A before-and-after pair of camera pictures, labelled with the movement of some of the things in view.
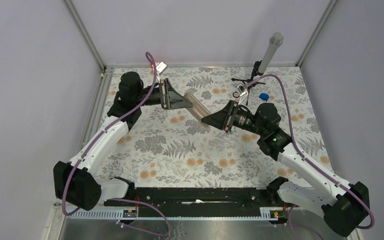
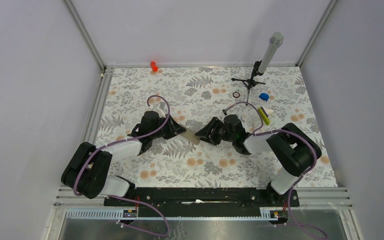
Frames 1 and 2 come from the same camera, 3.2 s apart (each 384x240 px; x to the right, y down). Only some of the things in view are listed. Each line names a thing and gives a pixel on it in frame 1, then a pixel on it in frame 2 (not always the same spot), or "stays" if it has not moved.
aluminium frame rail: [58, 211] stays
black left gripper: [172, 100] -> [174, 128]
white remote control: [197, 110] -> [191, 135]
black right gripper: [222, 119] -> [215, 124]
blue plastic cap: [264, 96] stays
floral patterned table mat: [172, 146] stays
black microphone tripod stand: [250, 82] stays
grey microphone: [276, 40] stays
